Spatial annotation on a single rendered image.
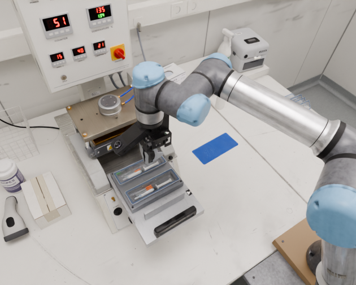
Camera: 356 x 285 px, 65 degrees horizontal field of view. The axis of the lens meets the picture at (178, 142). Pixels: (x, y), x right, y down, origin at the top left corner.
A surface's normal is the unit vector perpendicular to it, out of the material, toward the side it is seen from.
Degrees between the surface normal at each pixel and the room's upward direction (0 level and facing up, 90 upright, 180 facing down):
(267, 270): 0
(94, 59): 90
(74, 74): 90
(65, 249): 0
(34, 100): 90
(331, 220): 87
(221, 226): 0
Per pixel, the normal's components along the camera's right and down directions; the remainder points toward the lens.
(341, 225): -0.59, 0.56
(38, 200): 0.06, -0.65
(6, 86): 0.52, 0.67
